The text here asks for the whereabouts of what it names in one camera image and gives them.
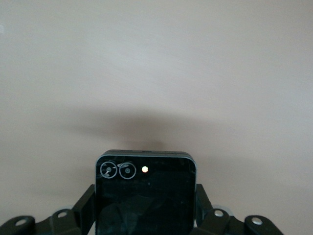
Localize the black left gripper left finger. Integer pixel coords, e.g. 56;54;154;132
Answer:
0;184;96;235

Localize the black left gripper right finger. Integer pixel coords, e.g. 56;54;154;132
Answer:
193;183;286;235

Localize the black flip phone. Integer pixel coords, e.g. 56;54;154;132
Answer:
94;149;198;235

